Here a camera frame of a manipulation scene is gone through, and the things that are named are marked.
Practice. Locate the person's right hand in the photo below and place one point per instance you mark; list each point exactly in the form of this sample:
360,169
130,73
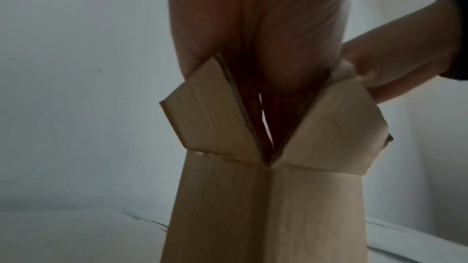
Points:
402,51

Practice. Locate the person's left hand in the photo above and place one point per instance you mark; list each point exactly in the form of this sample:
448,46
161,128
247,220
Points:
256,25

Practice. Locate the brown cardboard box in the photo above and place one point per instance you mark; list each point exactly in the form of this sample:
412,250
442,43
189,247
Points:
263,198

